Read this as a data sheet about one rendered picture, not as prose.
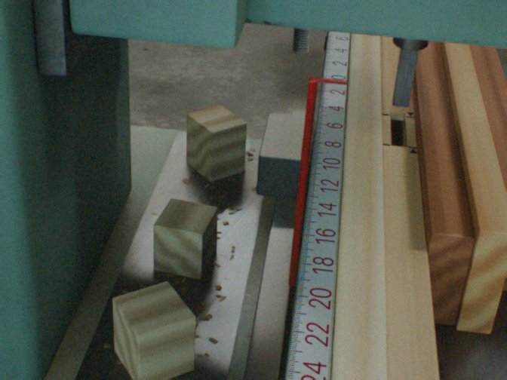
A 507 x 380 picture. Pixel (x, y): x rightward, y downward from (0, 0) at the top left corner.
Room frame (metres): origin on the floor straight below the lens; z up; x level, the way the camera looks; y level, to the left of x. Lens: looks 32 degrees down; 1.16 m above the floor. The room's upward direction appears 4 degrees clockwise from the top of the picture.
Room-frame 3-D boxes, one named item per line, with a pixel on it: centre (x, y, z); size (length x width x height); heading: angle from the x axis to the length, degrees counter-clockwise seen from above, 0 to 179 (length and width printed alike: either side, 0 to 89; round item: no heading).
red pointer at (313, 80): (0.43, -0.04, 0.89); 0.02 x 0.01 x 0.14; 85
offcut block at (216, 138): (0.60, 0.03, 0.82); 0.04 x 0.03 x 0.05; 38
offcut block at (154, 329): (0.37, 0.05, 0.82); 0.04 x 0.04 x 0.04; 33
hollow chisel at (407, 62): (0.43, -0.08, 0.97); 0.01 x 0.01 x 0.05; 85
